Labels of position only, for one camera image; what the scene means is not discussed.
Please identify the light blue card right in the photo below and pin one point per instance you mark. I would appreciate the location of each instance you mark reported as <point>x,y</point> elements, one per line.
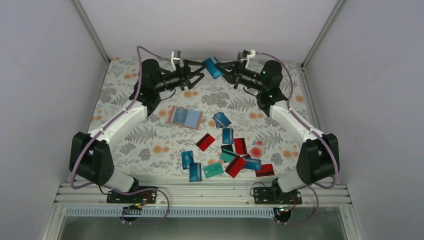
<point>252,164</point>

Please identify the red card centre upright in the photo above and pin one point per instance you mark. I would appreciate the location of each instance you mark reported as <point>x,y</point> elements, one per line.
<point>240,146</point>

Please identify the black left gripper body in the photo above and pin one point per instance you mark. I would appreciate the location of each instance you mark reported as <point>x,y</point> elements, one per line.
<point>174,81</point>

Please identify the teal card lower pile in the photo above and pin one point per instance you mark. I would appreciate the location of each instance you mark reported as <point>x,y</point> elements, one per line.
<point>213,170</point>

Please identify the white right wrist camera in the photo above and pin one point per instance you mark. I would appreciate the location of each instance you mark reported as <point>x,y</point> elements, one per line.
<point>246,55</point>

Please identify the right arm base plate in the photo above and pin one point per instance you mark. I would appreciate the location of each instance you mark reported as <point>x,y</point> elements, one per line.
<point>266,196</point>

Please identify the red card lower centre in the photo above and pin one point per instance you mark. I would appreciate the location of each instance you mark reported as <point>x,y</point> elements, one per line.
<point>235,166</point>

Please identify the perforated grey cable tray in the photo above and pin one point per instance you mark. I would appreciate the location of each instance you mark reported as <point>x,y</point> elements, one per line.
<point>173,212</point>

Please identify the red card near wallet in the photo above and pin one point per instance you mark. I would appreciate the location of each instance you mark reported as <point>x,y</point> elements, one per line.
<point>205,142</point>

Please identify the teal green card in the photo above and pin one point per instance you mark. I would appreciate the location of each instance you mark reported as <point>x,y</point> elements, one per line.
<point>228,156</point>

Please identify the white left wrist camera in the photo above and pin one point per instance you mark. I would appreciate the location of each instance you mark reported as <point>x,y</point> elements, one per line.
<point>175,57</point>

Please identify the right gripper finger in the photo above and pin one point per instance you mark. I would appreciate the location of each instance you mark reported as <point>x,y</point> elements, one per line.
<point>230,64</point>
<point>227,73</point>

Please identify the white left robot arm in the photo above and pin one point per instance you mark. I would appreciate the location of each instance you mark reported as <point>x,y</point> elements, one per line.
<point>91,155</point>

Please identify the black card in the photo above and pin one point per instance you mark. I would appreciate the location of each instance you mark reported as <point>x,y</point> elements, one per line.
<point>227,147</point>

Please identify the red card bottom right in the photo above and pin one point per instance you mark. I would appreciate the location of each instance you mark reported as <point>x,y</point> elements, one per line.
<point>265,170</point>

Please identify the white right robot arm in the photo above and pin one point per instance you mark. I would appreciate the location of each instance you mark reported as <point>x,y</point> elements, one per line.
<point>319,152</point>

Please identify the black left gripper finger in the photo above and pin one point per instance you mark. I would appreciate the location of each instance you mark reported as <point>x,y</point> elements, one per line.
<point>194,80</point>
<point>193,66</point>

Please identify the blue striped card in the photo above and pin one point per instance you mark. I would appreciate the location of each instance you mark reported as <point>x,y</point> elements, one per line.
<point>195,172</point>

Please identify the aluminium rail frame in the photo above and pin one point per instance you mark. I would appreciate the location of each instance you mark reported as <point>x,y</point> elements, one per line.
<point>216,191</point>

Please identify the blue card pile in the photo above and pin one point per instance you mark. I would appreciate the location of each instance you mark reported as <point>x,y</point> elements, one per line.
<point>221,121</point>
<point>187,158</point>

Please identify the floral patterned table mat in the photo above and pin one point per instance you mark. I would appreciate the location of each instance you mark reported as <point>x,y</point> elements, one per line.
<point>153,147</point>

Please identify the tan leather card holder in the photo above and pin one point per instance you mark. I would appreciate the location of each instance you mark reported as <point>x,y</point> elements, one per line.
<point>184,117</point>

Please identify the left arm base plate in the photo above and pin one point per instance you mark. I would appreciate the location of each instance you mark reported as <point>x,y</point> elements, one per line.
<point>148,196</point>

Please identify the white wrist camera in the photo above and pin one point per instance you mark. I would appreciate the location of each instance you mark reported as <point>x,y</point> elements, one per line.
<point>246,55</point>
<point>175,57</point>

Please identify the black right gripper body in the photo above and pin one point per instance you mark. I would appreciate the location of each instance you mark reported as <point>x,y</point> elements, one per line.
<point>246,78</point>

